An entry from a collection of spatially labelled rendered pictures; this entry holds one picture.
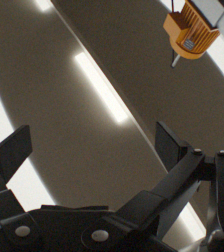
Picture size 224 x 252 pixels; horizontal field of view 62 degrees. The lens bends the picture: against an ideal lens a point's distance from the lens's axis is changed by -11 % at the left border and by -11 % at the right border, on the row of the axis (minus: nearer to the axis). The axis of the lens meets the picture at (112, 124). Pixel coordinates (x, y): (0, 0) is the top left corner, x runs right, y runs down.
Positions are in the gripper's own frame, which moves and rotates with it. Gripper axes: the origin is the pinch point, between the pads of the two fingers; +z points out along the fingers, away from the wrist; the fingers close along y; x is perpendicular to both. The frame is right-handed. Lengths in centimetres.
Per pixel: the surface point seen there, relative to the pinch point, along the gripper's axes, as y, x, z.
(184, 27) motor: 40, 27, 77
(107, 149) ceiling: 1, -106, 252
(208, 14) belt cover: 44, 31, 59
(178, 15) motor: 38, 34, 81
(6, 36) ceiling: -184, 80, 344
